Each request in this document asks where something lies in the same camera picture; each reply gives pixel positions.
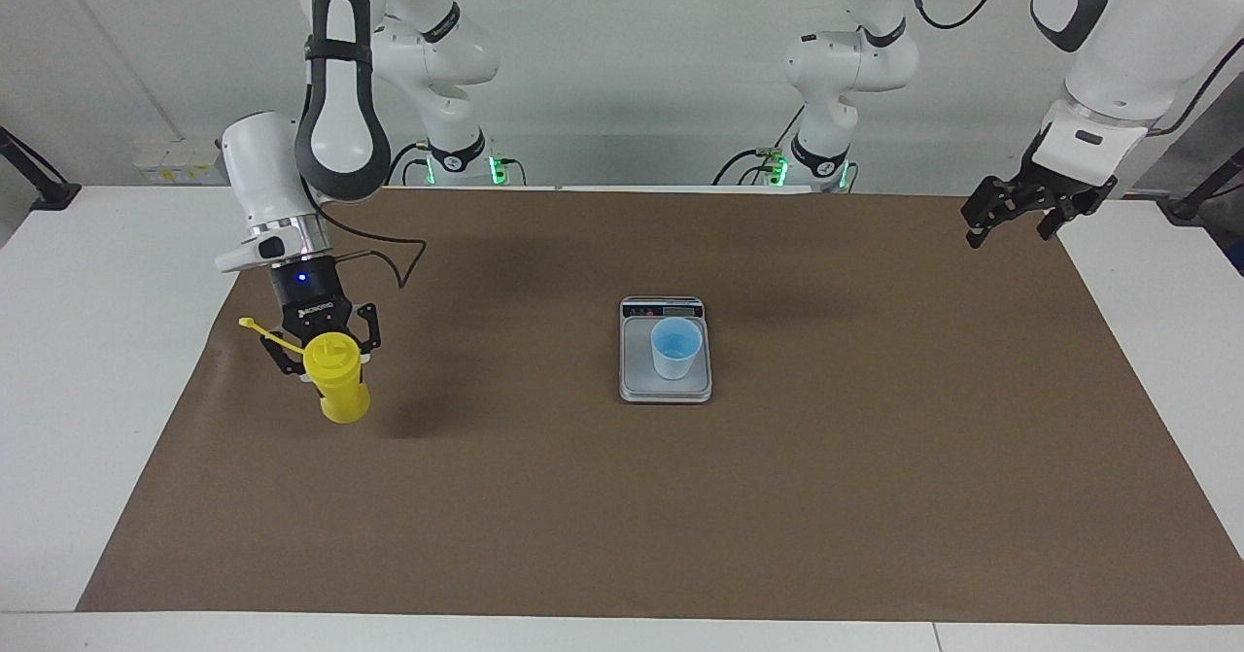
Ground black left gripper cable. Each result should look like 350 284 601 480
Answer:
899 0 1244 138

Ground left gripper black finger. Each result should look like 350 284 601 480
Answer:
962 178 1022 249
1035 200 1104 242

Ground brown paper mat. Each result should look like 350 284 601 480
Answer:
76 186 1244 626

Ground silver digital kitchen scale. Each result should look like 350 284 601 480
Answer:
618 295 713 405

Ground light blue plastic cup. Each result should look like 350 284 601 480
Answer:
649 317 704 381

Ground black base cable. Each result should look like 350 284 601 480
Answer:
389 142 433 187
712 147 778 187

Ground black clamp stand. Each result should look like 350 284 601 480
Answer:
1166 147 1244 223
0 125 81 211

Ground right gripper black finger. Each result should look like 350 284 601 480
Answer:
352 302 383 361
259 326 310 379

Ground yellow squeeze bottle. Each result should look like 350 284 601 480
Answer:
238 317 372 425

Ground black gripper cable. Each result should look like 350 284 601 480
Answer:
899 0 1244 138
311 195 429 292

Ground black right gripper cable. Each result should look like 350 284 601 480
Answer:
311 195 429 292

